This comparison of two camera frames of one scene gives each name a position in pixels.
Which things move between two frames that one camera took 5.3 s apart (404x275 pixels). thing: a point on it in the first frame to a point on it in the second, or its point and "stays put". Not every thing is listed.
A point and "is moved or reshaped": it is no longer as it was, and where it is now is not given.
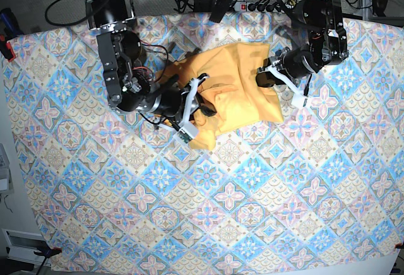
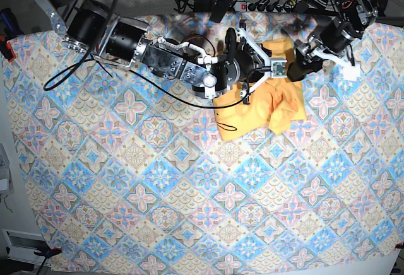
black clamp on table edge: x=223 y=2 stays put
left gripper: x=179 y=103 to x=241 y=59
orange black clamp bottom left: x=48 y=252 stays put
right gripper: x=299 y=64 to x=335 y=35
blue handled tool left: x=11 y=27 stays put
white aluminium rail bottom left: x=21 y=246 stays put
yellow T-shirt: x=242 y=101 is moved or reshaped
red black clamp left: x=5 y=48 stays put
